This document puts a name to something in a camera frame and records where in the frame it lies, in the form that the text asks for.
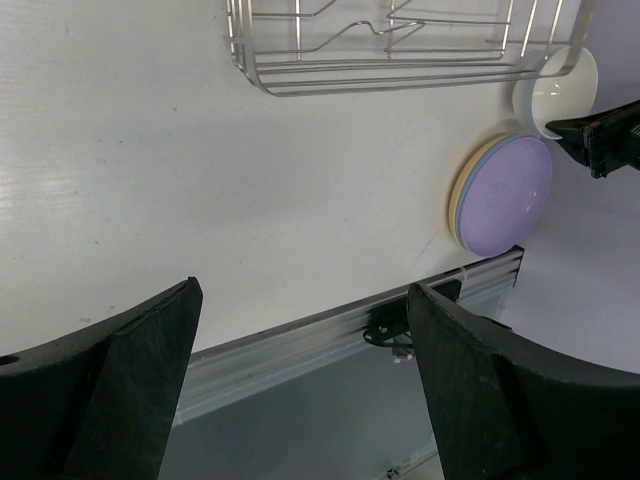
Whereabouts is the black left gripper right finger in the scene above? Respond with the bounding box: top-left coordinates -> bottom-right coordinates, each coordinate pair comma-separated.
407,284 -> 639,479

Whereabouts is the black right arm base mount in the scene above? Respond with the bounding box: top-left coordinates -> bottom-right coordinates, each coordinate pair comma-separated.
362,279 -> 514,364

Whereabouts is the metal wire dish rack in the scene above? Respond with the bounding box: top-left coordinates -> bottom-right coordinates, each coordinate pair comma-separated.
226,0 -> 596,98

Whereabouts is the purple plastic plate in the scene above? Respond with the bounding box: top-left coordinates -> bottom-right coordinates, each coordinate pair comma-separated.
462,135 -> 553,257

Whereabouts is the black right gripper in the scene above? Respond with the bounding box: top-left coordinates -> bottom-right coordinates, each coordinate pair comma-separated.
545,101 -> 639,179

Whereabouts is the white ceramic bowl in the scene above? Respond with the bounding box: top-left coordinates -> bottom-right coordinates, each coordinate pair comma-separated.
512,46 -> 599,140

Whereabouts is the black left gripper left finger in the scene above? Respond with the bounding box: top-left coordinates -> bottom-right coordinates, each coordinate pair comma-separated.
1,277 -> 203,479

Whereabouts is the aluminium table edge rail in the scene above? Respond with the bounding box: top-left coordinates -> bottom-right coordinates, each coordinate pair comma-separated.
174,244 -> 525,426

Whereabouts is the blue plastic plate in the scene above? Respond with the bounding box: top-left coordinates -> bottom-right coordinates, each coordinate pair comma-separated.
457,134 -> 527,251

